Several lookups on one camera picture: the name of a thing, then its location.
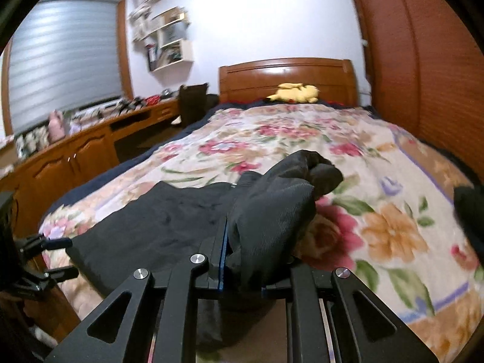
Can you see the wooden louvred wardrobe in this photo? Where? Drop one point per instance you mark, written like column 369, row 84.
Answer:
column 426, row 73

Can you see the black jacket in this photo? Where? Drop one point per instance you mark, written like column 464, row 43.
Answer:
column 263, row 214

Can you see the yellow plush toy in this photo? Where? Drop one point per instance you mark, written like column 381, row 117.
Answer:
column 295, row 93

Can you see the grey window blind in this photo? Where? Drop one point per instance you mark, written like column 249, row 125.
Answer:
column 64, row 56

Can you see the wooden desk cabinet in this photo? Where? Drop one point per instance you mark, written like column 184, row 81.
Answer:
column 46, row 176

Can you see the white wall shelf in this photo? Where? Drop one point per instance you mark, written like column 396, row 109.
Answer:
column 163, row 35

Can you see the dark folded garment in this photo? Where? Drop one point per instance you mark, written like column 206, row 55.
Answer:
column 469, row 208

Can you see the wooden headboard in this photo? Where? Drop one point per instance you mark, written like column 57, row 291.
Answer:
column 251, row 81

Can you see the red basket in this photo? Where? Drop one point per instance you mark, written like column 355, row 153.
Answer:
column 152, row 101

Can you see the floral fleece blanket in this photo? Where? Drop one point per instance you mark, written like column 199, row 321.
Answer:
column 391, row 220

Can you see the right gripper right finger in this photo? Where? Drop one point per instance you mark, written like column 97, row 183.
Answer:
column 334, row 316

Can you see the pink plush toy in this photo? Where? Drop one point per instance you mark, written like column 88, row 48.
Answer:
column 56, row 129

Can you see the dark wooden chair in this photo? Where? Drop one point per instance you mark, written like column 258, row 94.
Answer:
column 191, row 102

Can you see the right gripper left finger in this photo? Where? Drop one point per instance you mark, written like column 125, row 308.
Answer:
column 150, row 316

